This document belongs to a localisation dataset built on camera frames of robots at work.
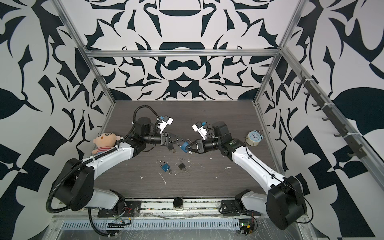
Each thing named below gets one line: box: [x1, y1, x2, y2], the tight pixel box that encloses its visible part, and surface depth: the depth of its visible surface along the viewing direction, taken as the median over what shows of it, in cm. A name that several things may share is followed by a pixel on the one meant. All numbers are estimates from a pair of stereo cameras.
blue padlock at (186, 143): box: [180, 139, 192, 153], surface depth 74 cm
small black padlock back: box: [167, 145, 176, 153], surface depth 96 cm
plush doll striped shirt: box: [91, 132, 121, 155], surface depth 91 cm
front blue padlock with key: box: [159, 160, 173, 175], surface depth 89 cm
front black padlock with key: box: [178, 157, 188, 171], surface depth 91 cm
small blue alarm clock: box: [245, 130, 264, 147], surface depth 98 cm
